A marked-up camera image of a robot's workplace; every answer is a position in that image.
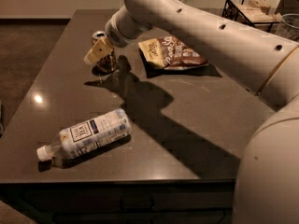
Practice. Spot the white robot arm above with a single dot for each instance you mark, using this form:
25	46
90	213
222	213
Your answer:
267	65

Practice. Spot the brown chip bag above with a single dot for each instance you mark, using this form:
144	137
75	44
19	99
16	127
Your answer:
169	53

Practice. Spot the tea bottle white label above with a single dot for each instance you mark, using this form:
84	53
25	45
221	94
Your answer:
87	136

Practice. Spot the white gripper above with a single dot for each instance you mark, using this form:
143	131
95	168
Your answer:
114	34

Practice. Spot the clear glass cup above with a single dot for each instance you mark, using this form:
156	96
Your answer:
289	27

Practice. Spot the orange soda can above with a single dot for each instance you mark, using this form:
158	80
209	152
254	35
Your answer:
106	65

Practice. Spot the black wire basket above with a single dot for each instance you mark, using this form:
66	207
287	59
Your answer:
230	11

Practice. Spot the napkin packets in basket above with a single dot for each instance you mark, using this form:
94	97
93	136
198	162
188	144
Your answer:
256	13

